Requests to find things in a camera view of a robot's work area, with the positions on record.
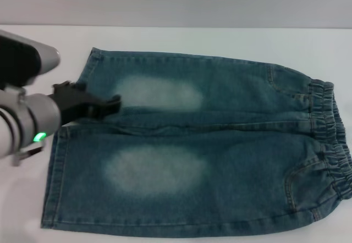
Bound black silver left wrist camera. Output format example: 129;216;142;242
0;30;61;90

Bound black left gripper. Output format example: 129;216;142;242
52;81;122;126

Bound silver left arm cable connector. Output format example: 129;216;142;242
12;146;43;167

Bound blue denim shorts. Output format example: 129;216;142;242
40;47;352;231

